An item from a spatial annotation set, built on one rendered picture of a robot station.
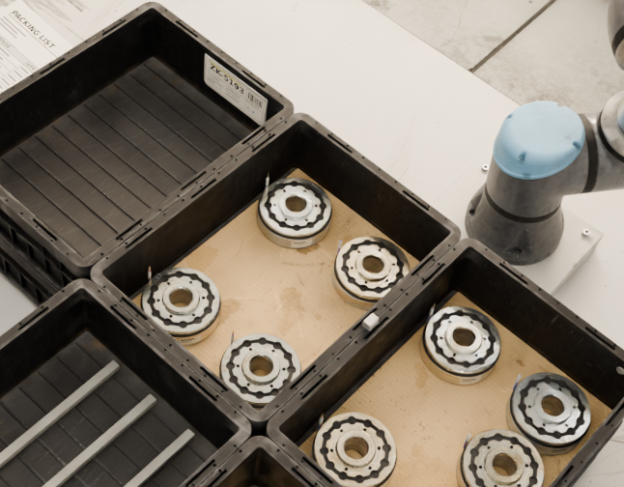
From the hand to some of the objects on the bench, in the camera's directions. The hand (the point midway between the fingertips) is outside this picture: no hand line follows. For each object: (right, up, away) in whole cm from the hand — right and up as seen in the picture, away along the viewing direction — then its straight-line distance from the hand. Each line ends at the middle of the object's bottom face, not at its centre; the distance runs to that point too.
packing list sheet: (-112, +62, +69) cm, 146 cm away
